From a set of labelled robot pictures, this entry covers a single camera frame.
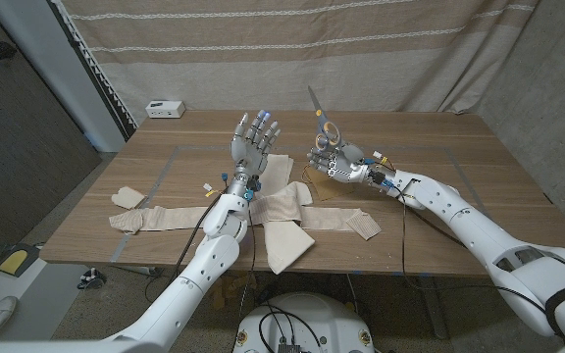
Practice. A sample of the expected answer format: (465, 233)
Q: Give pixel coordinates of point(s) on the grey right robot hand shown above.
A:
(344, 164)

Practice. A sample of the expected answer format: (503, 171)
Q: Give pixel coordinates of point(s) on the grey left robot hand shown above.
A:
(248, 152)

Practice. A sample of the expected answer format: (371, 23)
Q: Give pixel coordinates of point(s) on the brown paper bag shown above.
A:
(326, 188)

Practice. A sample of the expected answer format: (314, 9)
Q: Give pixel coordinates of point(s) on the grey yellow scissors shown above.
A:
(323, 122)

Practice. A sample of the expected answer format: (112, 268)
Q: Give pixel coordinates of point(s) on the cream cloth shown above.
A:
(287, 242)

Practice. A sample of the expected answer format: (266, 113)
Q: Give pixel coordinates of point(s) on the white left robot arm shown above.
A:
(189, 289)

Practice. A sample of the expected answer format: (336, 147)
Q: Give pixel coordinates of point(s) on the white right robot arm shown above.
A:
(483, 235)

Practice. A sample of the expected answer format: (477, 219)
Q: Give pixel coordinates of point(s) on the long ribbed beige cloth strip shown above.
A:
(331, 218)

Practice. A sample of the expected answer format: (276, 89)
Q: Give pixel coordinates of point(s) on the small beige cloth scrap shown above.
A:
(128, 197)

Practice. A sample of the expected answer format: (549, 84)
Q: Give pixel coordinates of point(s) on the beige striped backdrop curtain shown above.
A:
(287, 73)

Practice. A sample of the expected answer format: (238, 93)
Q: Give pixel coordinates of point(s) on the white power strip box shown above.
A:
(165, 109)

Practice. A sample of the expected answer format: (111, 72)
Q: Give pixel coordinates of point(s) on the cardboard scraps pile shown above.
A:
(228, 284)

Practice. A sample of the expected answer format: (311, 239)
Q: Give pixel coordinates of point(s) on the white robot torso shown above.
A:
(307, 318)

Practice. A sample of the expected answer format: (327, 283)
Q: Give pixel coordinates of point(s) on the grey table leg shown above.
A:
(432, 306)

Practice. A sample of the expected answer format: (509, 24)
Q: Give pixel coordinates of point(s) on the small black white caster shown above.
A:
(92, 278)

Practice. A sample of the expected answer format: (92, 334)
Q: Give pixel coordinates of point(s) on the dark grey door panel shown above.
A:
(17, 147)

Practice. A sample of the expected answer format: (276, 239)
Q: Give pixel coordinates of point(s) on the yellow black pedal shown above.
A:
(17, 260)

